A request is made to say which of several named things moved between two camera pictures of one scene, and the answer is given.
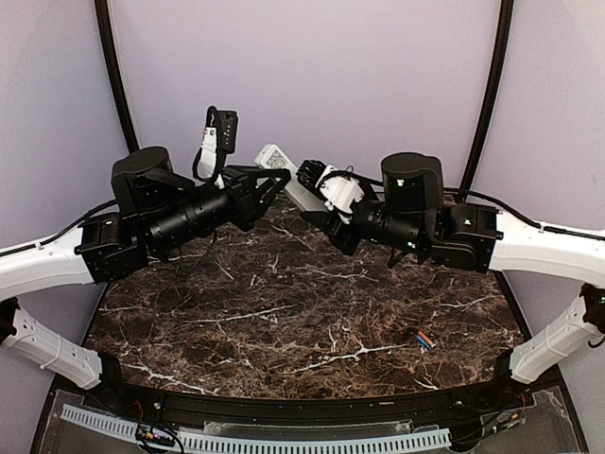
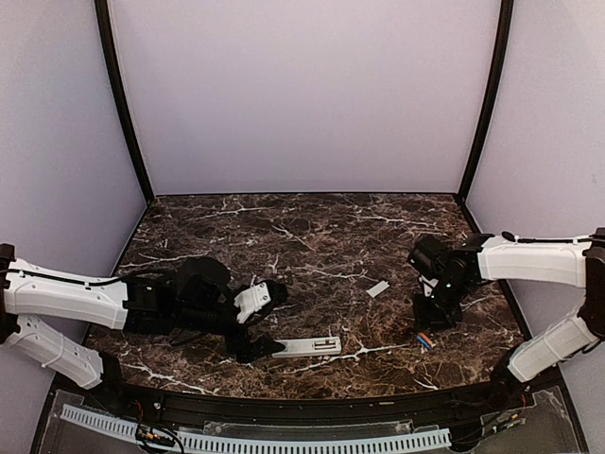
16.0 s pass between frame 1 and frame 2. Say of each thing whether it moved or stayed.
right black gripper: moved
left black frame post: stayed
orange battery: stayed
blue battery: stayed
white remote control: moved
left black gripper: moved
